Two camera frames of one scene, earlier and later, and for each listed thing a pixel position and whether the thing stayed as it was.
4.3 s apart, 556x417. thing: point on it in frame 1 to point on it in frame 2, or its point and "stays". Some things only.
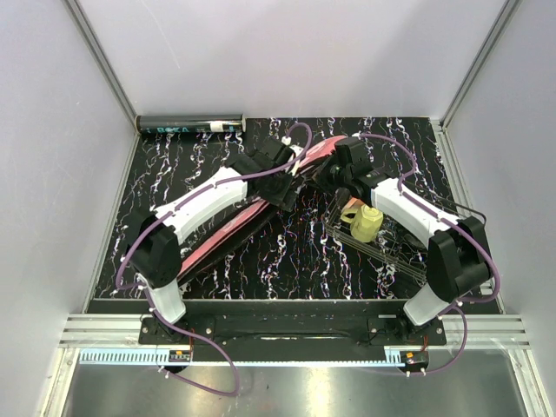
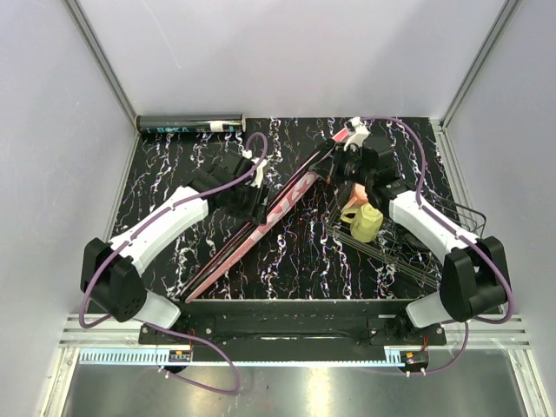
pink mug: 354,203 stays
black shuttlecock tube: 189,123 stays
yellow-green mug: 366,222 stays
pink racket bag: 255,216 to 274,216
